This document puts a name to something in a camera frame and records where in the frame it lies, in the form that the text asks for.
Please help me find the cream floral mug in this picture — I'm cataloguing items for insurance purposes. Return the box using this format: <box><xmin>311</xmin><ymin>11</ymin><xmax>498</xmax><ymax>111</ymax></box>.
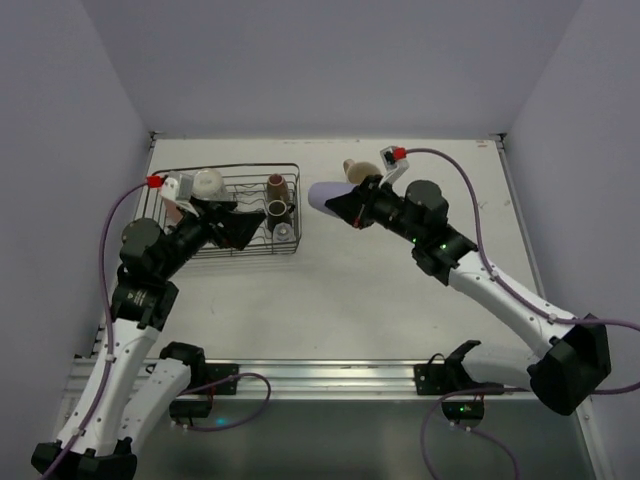
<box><xmin>343</xmin><ymin>159</ymin><xmax>381</xmax><ymax>185</ymax></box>

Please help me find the lilac plastic cup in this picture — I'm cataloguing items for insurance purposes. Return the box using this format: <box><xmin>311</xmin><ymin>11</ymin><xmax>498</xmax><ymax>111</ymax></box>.
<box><xmin>307</xmin><ymin>182</ymin><xmax>355</xmax><ymax>218</ymax></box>

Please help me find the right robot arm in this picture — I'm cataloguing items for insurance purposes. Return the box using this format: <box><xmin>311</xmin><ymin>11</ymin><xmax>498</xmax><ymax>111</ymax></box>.
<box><xmin>308</xmin><ymin>176</ymin><xmax>611</xmax><ymax>415</ymax></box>

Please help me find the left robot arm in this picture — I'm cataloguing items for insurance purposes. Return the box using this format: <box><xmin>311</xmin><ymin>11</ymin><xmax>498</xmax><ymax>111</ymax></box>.
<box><xmin>31</xmin><ymin>200</ymin><xmax>266</xmax><ymax>479</ymax></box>

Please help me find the pink plastic cup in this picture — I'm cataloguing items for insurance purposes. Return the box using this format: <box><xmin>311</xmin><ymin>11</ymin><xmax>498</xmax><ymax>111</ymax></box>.
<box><xmin>163</xmin><ymin>198</ymin><xmax>184</xmax><ymax>225</ymax></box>

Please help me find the dark brown mug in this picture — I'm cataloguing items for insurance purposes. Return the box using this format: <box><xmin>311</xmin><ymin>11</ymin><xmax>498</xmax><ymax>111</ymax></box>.
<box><xmin>266</xmin><ymin>200</ymin><xmax>296</xmax><ymax>232</ymax></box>

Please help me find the small clear glass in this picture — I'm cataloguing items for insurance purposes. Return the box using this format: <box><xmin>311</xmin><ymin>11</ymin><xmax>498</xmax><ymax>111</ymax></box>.
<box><xmin>272</xmin><ymin>222</ymin><xmax>295</xmax><ymax>245</ymax></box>

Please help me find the white patterned mug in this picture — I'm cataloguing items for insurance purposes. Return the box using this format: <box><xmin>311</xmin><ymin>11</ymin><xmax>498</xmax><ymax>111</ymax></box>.
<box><xmin>192</xmin><ymin>168</ymin><xmax>233</xmax><ymax>202</ymax></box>

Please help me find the brown ceramic cup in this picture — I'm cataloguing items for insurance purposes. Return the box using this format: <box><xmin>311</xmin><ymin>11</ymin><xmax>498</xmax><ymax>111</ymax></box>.
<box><xmin>266</xmin><ymin>173</ymin><xmax>290</xmax><ymax>203</ymax></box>

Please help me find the left controller box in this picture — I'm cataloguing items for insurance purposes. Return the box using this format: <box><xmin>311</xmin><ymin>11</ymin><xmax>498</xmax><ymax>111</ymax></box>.
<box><xmin>169</xmin><ymin>399</ymin><xmax>213</xmax><ymax>421</ymax></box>

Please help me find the controller box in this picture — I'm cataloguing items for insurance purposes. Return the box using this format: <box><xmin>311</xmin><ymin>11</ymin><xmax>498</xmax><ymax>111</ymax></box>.
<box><xmin>169</xmin><ymin>399</ymin><xmax>213</xmax><ymax>421</ymax></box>
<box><xmin>441</xmin><ymin>400</ymin><xmax>485</xmax><ymax>429</ymax></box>

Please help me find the right controller box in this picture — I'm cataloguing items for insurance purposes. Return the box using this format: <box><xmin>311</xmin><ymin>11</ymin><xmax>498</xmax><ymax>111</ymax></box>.
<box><xmin>441</xmin><ymin>400</ymin><xmax>485</xmax><ymax>429</ymax></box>

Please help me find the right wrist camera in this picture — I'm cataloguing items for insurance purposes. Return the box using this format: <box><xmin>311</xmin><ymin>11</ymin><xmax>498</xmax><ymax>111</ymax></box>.
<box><xmin>380</xmin><ymin>146</ymin><xmax>409</xmax><ymax>185</ymax></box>

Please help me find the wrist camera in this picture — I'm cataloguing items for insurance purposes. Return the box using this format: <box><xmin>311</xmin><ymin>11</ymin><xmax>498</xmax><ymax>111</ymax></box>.
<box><xmin>146</xmin><ymin>171</ymin><xmax>196</xmax><ymax>214</ymax></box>
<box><xmin>380</xmin><ymin>146</ymin><xmax>409</xmax><ymax>185</ymax></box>

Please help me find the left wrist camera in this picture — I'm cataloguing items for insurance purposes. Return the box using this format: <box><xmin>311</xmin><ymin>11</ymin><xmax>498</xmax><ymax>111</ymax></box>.
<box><xmin>146</xmin><ymin>171</ymin><xmax>196</xmax><ymax>214</ymax></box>

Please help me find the black wire dish rack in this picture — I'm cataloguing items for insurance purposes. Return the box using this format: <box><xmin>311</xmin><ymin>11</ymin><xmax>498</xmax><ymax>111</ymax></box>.
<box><xmin>144</xmin><ymin>162</ymin><xmax>302</xmax><ymax>259</ymax></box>

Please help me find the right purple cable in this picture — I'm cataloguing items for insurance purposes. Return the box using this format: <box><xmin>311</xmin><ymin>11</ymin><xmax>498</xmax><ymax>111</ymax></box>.
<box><xmin>404</xmin><ymin>147</ymin><xmax>640</xmax><ymax>397</ymax></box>

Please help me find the purple cable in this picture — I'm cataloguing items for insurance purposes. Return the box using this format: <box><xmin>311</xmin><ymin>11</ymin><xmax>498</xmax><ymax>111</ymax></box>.
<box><xmin>404</xmin><ymin>147</ymin><xmax>640</xmax><ymax>397</ymax></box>
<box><xmin>34</xmin><ymin>180</ymin><xmax>151</xmax><ymax>476</ymax></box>

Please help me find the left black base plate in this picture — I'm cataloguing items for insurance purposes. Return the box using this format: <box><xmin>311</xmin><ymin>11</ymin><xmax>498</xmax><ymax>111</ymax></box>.
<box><xmin>195</xmin><ymin>363</ymin><xmax>240</xmax><ymax>396</ymax></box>

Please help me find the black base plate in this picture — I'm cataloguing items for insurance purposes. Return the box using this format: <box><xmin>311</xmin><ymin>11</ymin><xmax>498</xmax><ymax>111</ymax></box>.
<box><xmin>195</xmin><ymin>363</ymin><xmax>240</xmax><ymax>396</ymax></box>
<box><xmin>413</xmin><ymin>339</ymin><xmax>501</xmax><ymax>397</ymax></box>

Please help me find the aluminium mounting rail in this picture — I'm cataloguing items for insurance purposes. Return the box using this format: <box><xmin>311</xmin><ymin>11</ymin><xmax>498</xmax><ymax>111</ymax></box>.
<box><xmin>63</xmin><ymin>355</ymin><xmax>530</xmax><ymax>401</ymax></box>

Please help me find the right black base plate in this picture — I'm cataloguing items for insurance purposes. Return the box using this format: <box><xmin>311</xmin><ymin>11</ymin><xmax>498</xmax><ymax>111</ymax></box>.
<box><xmin>413</xmin><ymin>339</ymin><xmax>501</xmax><ymax>397</ymax></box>

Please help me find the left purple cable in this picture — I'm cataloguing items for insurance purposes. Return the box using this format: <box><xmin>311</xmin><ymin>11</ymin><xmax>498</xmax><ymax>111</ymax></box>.
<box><xmin>34</xmin><ymin>180</ymin><xmax>151</xmax><ymax>476</ymax></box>

